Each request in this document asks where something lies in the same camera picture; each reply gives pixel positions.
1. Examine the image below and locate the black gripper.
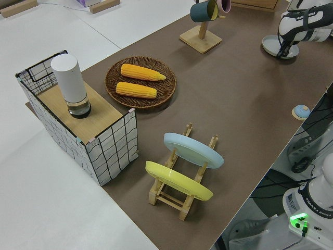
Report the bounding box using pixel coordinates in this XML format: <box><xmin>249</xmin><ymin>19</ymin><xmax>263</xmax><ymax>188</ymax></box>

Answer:
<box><xmin>276</xmin><ymin>35</ymin><xmax>292</xmax><ymax>60</ymax></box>

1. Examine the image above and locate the gray plate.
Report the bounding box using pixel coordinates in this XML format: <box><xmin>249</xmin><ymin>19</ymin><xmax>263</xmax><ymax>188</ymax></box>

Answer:
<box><xmin>261</xmin><ymin>35</ymin><xmax>300</xmax><ymax>60</ymax></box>

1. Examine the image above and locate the light blue plate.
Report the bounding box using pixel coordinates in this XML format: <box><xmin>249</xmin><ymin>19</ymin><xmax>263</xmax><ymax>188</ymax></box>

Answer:
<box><xmin>163</xmin><ymin>132</ymin><xmax>225</xmax><ymax>170</ymax></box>

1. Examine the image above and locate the yellow plate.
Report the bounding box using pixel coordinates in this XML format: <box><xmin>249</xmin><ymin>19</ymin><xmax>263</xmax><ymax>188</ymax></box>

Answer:
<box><xmin>145</xmin><ymin>160</ymin><xmax>214</xmax><ymax>201</ymax></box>

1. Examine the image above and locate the blue wooden desk bell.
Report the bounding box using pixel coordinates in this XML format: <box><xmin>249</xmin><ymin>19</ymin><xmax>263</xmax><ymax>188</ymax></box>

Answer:
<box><xmin>291</xmin><ymin>104</ymin><xmax>310</xmax><ymax>121</ymax></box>

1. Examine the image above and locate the pink mug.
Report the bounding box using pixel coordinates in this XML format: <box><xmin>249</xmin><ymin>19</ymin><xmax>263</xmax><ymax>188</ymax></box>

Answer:
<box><xmin>217</xmin><ymin>0</ymin><xmax>232</xmax><ymax>14</ymax></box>

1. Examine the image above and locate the brown table mat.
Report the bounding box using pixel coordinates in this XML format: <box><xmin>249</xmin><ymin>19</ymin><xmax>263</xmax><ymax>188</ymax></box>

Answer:
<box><xmin>24</xmin><ymin>0</ymin><xmax>333</xmax><ymax>250</ymax></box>

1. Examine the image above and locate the wooden mug tree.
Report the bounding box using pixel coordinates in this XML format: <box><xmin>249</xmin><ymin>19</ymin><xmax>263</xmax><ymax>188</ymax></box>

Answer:
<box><xmin>178</xmin><ymin>0</ymin><xmax>223</xmax><ymax>55</ymax></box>

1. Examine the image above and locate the dark blue mug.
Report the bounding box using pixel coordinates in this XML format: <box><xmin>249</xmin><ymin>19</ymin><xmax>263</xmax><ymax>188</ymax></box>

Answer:
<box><xmin>189</xmin><ymin>0</ymin><xmax>219</xmax><ymax>23</ymax></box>

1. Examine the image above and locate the yellow corn cob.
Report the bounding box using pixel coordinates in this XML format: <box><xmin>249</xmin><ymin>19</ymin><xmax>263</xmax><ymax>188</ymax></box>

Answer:
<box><xmin>116</xmin><ymin>82</ymin><xmax>158</xmax><ymax>99</ymax></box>
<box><xmin>120</xmin><ymin>64</ymin><xmax>167</xmax><ymax>81</ymax></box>

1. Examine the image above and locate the brown wicker basket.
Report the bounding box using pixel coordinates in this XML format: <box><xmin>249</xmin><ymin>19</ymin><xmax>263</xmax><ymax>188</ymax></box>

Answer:
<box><xmin>105</xmin><ymin>56</ymin><xmax>177</xmax><ymax>109</ymax></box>

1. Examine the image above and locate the wooden block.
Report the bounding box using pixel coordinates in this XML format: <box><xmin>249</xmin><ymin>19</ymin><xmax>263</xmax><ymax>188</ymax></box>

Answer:
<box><xmin>0</xmin><ymin>0</ymin><xmax>37</xmax><ymax>18</ymax></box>
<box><xmin>89</xmin><ymin>0</ymin><xmax>121</xmax><ymax>14</ymax></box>

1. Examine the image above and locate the wooden dish rack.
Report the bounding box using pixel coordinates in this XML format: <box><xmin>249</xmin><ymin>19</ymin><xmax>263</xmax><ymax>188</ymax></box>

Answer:
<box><xmin>148</xmin><ymin>122</ymin><xmax>219</xmax><ymax>221</ymax></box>

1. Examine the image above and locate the purple box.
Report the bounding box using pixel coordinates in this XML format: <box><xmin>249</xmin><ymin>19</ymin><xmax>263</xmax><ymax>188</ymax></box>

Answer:
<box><xmin>76</xmin><ymin>0</ymin><xmax>101</xmax><ymax>8</ymax></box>

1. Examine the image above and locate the white cylinder with glass base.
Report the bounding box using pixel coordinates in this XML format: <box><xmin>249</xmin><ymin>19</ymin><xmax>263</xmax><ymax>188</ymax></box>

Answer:
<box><xmin>50</xmin><ymin>55</ymin><xmax>92</xmax><ymax>119</ymax></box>

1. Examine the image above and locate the coiled black cable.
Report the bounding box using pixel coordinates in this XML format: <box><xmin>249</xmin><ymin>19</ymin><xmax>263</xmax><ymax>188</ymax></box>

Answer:
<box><xmin>290</xmin><ymin>156</ymin><xmax>314</xmax><ymax>174</ymax></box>

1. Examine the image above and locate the black base cable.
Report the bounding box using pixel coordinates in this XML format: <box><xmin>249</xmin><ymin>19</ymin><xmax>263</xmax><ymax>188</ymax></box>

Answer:
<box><xmin>299</xmin><ymin>221</ymin><xmax>309</xmax><ymax>238</ymax></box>

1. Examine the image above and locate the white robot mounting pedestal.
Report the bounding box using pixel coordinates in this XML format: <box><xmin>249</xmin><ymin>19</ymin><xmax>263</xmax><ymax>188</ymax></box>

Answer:
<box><xmin>212</xmin><ymin>122</ymin><xmax>333</xmax><ymax>250</ymax></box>

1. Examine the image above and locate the wire grid wooden shelf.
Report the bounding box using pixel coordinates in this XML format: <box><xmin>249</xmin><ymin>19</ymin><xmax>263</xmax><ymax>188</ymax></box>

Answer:
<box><xmin>15</xmin><ymin>49</ymin><xmax>138</xmax><ymax>187</ymax></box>

